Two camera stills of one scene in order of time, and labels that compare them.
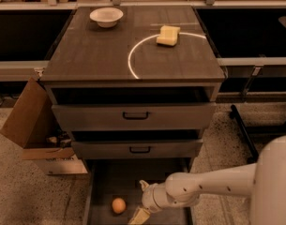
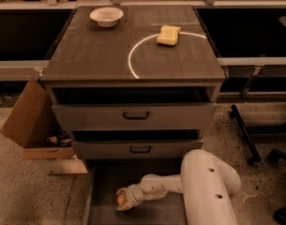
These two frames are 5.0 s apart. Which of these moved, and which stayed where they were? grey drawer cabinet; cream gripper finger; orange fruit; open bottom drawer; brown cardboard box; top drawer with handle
Moved: orange fruit; cream gripper finger
Stayed: open bottom drawer; brown cardboard box; top drawer with handle; grey drawer cabinet
